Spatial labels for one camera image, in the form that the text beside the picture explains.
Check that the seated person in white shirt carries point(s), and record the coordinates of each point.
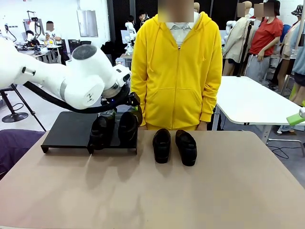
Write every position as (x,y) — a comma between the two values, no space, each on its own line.
(53,34)

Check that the black tripod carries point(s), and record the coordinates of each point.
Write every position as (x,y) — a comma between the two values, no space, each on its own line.
(31,110)

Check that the white wall panel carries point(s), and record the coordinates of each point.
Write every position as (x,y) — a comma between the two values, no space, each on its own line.
(87,23)

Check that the white folding table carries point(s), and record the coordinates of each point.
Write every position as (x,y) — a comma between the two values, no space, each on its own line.
(250,100)

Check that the black leather dress shoe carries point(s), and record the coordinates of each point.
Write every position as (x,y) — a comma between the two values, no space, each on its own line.
(100,133)
(127,131)

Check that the small white robot arm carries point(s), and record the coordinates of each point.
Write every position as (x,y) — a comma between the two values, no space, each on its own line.
(230,28)
(130,28)

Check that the person in yellow hoodie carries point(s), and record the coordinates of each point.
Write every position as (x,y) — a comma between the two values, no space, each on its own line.
(176,71)

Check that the person's left forearm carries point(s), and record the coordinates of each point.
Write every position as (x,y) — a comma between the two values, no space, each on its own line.
(209,102)

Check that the black and white robot rig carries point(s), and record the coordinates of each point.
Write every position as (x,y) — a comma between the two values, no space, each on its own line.
(35,23)

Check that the black chunky loafer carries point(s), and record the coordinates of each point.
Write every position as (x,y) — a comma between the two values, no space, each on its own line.
(162,148)
(187,150)

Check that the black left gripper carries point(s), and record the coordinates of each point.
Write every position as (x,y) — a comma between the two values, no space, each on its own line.
(114,100)

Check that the black light stand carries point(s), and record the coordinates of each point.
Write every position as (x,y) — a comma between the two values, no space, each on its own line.
(246,47)

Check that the figure in red shirt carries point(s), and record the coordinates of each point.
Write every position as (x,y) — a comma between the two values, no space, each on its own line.
(264,35)

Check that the cluttered workbench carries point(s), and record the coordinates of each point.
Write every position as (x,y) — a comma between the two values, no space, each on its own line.
(35,55)

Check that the purple cloth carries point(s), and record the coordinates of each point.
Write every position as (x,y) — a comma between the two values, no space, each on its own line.
(14,148)

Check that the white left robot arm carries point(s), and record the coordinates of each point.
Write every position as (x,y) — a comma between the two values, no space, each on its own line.
(83,78)

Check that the black bag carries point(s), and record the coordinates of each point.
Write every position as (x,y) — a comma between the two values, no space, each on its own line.
(107,47)

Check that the mannequin in beige coat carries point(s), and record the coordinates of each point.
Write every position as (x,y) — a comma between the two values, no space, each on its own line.
(238,35)

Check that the person's right forearm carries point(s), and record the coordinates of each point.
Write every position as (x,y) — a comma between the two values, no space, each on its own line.
(144,114)

